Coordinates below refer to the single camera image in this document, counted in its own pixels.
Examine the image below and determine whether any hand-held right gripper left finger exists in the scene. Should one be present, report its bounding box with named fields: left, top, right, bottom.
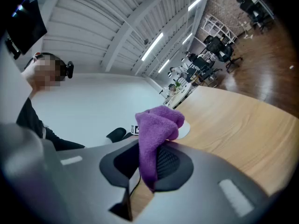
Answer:
left=0, top=122, right=141, bottom=224

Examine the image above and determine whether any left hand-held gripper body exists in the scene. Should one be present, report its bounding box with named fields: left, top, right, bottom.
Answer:
left=106, top=124, right=141, bottom=143

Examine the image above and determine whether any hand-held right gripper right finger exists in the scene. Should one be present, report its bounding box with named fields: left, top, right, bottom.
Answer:
left=132, top=140, right=278, bottom=224

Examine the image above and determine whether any purple cloth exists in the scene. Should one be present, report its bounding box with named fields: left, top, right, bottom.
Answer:
left=135, top=105, right=185, bottom=192

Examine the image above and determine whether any white kettle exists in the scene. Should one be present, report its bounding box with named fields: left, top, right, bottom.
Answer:
left=177, top=121, right=191, bottom=140

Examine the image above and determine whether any white long table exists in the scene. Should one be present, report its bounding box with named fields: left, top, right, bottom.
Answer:
left=163, top=82, right=199, bottom=110

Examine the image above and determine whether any person's black-clothed torso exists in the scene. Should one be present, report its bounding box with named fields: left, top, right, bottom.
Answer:
left=15, top=98, right=86, bottom=152

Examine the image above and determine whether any long ceiling light strip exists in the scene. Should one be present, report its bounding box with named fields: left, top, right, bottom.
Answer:
left=157, top=59, right=171, bottom=74
left=187, top=0, right=203, bottom=12
left=182, top=32, right=193, bottom=45
left=141, top=32, right=164, bottom=62

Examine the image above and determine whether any person's head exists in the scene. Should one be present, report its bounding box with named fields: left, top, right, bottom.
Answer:
left=21, top=52, right=68, bottom=93

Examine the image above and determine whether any black mesh office chair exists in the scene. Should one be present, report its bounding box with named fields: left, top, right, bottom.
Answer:
left=203, top=35, right=243, bottom=73

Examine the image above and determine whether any white shelf rack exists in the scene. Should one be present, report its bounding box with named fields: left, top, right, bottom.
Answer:
left=201, top=14, right=238, bottom=44

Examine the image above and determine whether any white desk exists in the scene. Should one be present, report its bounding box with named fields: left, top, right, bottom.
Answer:
left=251, top=0, right=275, bottom=21

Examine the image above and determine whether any black head-worn camera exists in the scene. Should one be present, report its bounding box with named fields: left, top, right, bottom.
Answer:
left=61, top=61, right=75, bottom=79

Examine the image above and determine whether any black wall monitor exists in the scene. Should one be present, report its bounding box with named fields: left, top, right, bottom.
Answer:
left=6, top=0, right=48, bottom=60

